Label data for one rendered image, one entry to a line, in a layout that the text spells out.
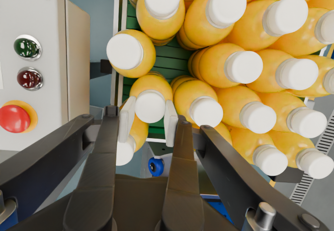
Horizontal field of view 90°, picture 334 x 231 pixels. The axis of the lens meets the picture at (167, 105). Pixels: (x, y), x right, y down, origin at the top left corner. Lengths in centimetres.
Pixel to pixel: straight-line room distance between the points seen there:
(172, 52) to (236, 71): 22
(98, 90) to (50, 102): 116
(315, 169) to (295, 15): 22
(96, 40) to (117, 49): 118
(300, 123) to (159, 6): 23
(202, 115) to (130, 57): 11
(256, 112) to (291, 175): 28
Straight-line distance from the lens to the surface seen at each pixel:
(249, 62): 23
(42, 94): 26
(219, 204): 45
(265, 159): 29
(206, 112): 22
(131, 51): 20
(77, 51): 28
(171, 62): 41
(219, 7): 22
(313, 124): 30
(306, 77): 28
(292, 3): 26
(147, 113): 21
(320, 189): 243
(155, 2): 21
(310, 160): 34
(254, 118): 25
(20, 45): 25
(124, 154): 24
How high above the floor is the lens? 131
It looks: 75 degrees down
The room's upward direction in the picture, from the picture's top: 166 degrees clockwise
